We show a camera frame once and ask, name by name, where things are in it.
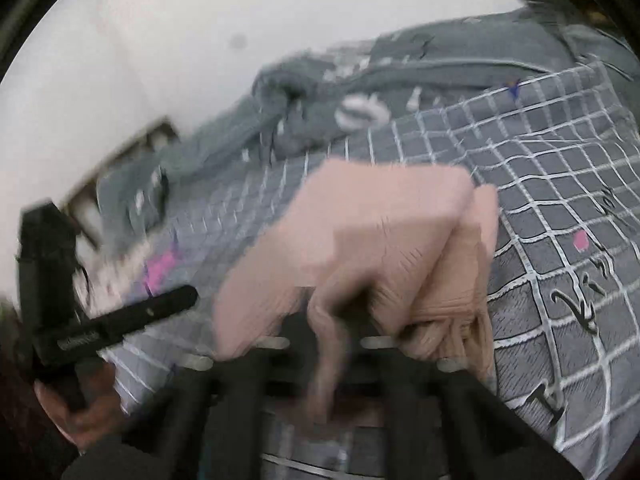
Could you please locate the grey checked star blanket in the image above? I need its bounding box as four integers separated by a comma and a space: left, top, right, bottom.
100, 57, 640, 480

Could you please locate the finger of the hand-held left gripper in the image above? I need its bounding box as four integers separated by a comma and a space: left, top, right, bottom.
99, 284, 199, 339

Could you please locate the dark wooden headboard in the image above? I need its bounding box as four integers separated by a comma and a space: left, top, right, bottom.
60, 116, 181, 246

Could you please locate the grey-green printed quilt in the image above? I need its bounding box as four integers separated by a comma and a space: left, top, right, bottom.
95, 2, 640, 241

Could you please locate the person's left hand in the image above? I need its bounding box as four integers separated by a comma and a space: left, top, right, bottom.
33, 359, 129, 454

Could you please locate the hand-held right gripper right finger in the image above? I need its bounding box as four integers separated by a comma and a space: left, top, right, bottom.
339, 309, 586, 480

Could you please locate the pink long-sleeved sweater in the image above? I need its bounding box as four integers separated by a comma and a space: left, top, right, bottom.
212, 160, 501, 426

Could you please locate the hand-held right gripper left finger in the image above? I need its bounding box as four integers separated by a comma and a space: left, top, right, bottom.
122, 311, 321, 480

